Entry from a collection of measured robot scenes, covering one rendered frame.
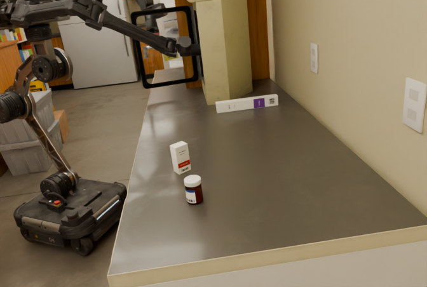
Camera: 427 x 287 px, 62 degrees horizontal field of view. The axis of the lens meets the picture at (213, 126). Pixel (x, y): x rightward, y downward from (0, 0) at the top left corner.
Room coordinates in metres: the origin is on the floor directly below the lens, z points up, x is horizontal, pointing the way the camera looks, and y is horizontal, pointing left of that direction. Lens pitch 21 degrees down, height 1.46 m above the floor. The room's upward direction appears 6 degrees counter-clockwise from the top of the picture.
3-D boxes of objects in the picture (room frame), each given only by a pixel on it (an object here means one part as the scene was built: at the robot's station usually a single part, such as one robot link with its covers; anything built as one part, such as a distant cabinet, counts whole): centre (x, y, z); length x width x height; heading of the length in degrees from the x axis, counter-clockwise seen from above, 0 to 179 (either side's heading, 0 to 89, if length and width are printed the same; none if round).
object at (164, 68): (1.91, 0.20, 1.19); 0.30 x 0.01 x 0.40; 100
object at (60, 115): (3.95, 1.88, 0.14); 0.41 x 0.32 x 0.28; 10
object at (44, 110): (3.34, 1.80, 0.49); 0.60 x 0.42 x 0.33; 4
